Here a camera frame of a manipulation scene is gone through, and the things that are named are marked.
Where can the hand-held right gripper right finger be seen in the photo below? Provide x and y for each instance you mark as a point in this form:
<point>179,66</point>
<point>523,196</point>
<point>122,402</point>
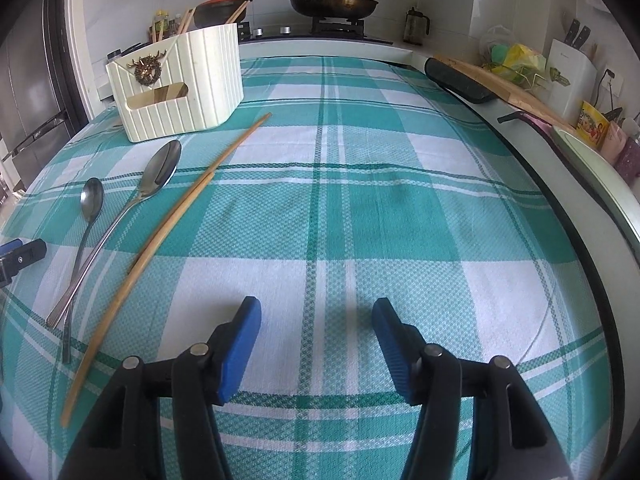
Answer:
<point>395,355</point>

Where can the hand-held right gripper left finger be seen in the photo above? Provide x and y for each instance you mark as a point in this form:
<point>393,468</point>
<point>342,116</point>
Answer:
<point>240,350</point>

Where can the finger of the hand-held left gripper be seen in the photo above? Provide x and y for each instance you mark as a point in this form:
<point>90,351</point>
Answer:
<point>22,260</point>

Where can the small metal spoon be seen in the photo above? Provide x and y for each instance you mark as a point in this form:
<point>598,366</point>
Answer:
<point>92,200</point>

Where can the wooden chopstick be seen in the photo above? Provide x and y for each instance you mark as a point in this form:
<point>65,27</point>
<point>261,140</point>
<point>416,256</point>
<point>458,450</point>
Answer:
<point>200,187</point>
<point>187,20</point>
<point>158,30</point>
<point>236,12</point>

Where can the large metal spoon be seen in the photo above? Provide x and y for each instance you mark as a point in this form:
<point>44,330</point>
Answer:
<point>162,165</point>

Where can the cream ribbed utensil holder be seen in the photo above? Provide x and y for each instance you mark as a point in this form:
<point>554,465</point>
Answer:
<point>185,90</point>

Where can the teal checkered tablecloth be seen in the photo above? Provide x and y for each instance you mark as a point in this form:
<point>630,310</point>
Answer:
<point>350,200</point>

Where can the grey refrigerator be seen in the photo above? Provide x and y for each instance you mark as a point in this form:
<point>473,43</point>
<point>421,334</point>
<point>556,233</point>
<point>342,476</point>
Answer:
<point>30,90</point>

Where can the green cutting board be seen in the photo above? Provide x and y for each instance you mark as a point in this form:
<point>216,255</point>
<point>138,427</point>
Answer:
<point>605,185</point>

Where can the sauce bottles cluster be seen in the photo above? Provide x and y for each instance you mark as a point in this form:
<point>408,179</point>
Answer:
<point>161,22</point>

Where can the black oblong pad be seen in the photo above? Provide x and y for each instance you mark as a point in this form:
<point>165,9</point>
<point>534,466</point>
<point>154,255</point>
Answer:
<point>457,80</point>

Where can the wooden cutting board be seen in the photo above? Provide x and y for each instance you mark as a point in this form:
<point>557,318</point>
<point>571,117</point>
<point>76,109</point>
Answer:
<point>525,100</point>

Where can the pink cup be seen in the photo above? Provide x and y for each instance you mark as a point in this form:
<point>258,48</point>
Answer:
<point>614,145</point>

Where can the yellow printed box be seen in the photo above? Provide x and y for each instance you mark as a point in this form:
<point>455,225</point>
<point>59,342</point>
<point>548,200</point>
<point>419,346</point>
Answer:
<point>594,125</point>

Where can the green sponge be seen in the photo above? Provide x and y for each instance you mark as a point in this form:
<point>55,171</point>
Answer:
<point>499,54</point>

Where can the black clay pot orange lid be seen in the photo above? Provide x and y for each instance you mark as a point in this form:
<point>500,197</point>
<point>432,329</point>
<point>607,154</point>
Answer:
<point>220,10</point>

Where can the yellow cloth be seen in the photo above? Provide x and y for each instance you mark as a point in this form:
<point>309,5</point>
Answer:
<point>527,57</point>

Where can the white knife block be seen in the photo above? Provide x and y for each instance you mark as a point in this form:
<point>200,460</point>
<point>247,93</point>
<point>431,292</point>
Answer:
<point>570,80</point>

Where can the black gas cooktop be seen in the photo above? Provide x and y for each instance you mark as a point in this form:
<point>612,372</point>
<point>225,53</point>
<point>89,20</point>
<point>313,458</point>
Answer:
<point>320,34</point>

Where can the glass french press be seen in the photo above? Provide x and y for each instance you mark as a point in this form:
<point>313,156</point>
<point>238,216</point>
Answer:
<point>416,27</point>

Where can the white wall socket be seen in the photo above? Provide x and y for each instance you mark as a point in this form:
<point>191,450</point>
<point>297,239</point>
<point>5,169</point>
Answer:
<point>610,82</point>

